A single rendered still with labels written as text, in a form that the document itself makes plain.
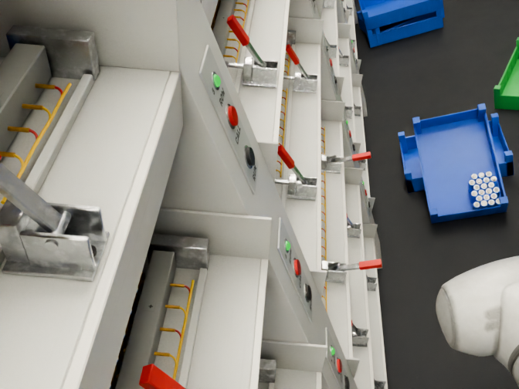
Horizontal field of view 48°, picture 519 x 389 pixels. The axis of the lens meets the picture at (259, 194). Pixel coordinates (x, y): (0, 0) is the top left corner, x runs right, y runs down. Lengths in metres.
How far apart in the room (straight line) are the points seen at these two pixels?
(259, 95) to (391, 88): 1.59
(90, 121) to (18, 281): 0.11
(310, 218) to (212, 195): 0.35
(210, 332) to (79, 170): 0.19
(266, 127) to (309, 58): 0.50
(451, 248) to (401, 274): 0.15
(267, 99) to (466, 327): 0.34
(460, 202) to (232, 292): 1.30
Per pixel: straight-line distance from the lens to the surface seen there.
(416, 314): 1.53
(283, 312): 0.57
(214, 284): 0.48
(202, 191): 0.45
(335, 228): 1.03
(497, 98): 2.04
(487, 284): 0.71
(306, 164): 0.87
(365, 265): 0.94
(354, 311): 1.15
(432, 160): 1.77
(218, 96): 0.44
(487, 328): 0.71
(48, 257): 0.27
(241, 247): 0.49
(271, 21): 0.84
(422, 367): 1.45
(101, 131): 0.34
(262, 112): 0.66
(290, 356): 0.63
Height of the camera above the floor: 1.26
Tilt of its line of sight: 40 degrees down
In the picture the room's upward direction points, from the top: 24 degrees counter-clockwise
